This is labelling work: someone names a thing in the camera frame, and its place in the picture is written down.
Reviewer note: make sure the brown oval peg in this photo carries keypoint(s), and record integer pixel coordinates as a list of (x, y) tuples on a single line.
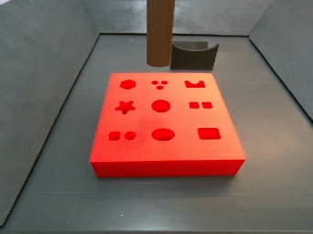
[(159, 31)]

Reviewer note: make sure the red shape sorter block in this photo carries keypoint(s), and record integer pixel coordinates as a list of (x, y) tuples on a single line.
[(164, 127)]

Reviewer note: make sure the black curved holder bracket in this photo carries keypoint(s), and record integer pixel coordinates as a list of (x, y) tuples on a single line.
[(193, 55)]

